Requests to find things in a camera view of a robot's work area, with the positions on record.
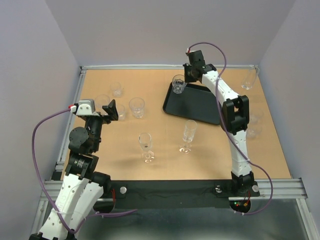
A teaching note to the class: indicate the large faceted tumbler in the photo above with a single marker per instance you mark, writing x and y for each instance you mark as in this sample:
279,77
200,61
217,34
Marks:
137,107

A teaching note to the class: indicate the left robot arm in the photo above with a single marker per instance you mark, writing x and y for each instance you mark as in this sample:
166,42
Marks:
82,185

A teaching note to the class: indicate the small shot glass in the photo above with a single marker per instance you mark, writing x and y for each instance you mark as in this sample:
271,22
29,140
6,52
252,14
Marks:
121,112
116,89

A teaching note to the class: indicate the small shot glass far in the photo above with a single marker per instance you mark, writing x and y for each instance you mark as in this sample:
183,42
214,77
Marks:
116,89

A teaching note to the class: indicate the tall champagne flute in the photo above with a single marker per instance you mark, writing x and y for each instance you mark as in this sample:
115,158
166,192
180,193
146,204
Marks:
250,78

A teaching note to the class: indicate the small glass right near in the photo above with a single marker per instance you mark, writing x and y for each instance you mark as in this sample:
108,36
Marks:
253,131

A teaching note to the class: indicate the black plastic tray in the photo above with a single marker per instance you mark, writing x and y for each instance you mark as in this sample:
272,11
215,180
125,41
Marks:
196,102

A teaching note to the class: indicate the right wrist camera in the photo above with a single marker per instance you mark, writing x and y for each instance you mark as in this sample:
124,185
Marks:
196,57

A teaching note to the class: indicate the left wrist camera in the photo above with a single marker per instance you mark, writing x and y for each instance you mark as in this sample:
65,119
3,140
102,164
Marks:
86,107

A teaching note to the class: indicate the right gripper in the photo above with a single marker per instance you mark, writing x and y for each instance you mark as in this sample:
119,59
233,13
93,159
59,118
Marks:
187,78

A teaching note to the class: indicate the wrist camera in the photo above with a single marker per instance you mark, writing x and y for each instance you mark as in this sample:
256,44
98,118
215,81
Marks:
86,107
196,57

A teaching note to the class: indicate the faceted tumbler glass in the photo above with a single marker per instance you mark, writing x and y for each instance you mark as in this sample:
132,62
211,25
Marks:
178,83

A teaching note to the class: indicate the clear wine glass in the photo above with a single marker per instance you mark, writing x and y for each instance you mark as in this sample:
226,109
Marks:
145,142

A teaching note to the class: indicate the wide clear cup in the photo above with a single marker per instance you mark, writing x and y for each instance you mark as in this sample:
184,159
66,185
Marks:
100,101

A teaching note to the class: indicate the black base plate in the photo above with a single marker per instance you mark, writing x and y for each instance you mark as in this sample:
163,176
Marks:
171,194

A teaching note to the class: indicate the small shot glass near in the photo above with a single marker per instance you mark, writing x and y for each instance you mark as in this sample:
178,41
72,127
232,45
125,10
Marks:
121,112

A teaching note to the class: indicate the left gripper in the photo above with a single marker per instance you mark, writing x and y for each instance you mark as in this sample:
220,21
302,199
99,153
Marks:
111,109

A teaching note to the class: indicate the etched stemmed glass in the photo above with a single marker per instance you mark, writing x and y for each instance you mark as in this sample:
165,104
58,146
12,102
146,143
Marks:
190,128

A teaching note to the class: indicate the small glass right far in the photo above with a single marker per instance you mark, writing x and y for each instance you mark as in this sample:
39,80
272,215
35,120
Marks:
256,115

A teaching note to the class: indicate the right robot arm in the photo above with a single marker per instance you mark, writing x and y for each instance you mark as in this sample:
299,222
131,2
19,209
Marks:
234,117

